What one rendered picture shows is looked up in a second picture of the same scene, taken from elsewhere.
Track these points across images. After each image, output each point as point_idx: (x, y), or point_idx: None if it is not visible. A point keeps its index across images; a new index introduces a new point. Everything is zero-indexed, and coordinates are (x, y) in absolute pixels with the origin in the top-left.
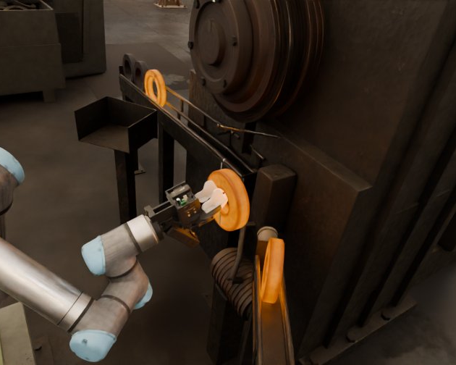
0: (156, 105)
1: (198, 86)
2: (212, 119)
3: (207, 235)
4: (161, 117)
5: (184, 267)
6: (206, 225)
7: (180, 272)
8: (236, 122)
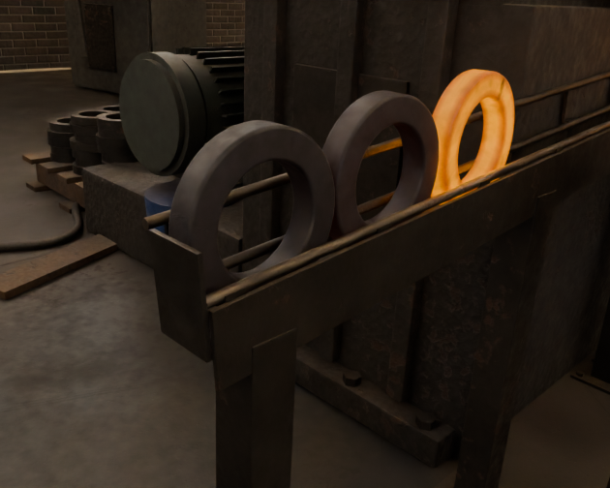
0: (528, 164)
1: (558, 34)
2: (594, 77)
3: (533, 360)
4: (550, 178)
5: (589, 431)
6: (534, 343)
7: (607, 435)
8: None
